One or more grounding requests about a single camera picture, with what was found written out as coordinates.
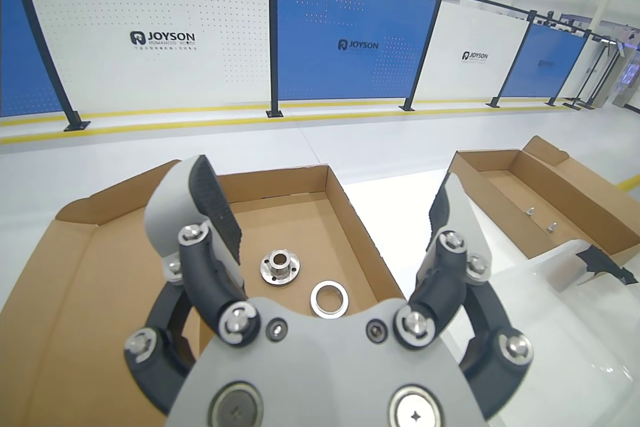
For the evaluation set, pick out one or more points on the blue perforated partition panel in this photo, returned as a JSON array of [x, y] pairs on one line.
[[542, 58], [25, 48], [350, 43]]

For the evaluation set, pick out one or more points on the small metal shaft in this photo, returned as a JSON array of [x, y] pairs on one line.
[[551, 227], [530, 211]]

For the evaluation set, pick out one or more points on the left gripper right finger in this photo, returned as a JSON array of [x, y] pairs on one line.
[[462, 219]]

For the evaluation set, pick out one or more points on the shallow cardboard box with rings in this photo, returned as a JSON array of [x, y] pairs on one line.
[[310, 224]]

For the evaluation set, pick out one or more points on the black torn tape piece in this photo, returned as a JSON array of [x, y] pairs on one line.
[[602, 263]]

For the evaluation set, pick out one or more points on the flanged metal bush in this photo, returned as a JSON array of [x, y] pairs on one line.
[[278, 267]]

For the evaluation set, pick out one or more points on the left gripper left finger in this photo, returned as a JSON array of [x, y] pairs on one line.
[[170, 198]]

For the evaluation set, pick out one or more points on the deep clear plastic tray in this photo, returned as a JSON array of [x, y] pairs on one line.
[[575, 349]]

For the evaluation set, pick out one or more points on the shallow cardboard box with shafts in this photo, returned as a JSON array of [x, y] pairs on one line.
[[565, 193]]

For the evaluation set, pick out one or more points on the white perforated partition panel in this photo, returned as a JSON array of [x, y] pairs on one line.
[[470, 58], [150, 43]]

